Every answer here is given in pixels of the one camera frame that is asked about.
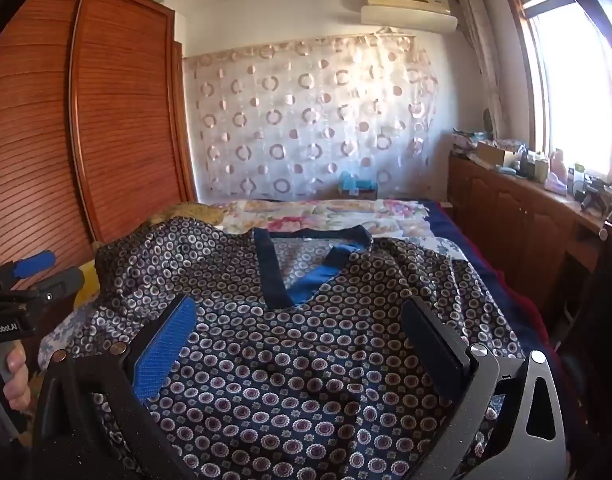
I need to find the tied pale window drape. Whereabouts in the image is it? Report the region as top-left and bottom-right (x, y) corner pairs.
(456, 0), (508, 138)

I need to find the sheer circle-pattern curtain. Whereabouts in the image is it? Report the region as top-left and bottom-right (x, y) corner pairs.
(183, 30), (441, 202)

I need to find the open cardboard box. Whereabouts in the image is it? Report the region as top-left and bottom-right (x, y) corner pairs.
(476, 140), (520, 168)

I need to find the person's left hand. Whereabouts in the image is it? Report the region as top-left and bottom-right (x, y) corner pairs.
(0, 347), (32, 423)

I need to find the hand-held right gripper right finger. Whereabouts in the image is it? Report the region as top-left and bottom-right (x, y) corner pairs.
(400, 296), (572, 480)

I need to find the wooden low cabinet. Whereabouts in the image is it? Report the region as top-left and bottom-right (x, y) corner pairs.
(446, 152), (612, 321)

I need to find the wall air conditioner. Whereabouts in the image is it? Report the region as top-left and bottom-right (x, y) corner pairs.
(361, 0), (459, 36)

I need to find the wooden louvered wardrobe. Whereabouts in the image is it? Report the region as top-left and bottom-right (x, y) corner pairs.
(0, 0), (197, 361)

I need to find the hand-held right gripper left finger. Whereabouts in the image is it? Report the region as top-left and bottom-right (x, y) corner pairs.
(33, 294), (199, 480)

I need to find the navy circle-print garment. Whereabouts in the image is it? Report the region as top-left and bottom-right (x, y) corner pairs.
(38, 215), (527, 480)

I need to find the white blue-floral cloth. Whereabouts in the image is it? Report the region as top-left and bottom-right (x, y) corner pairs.
(38, 305), (102, 363)

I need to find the floral quilt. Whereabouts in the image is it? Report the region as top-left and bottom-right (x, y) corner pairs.
(206, 199), (469, 263)

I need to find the wood-framed window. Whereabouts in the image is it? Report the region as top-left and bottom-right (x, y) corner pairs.
(501, 0), (612, 186)

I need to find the brown patterned cloth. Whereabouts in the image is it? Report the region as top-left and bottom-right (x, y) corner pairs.
(148, 201), (227, 236)

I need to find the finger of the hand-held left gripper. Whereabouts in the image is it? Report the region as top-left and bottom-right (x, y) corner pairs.
(23, 266), (85, 306)
(0, 251), (56, 288)

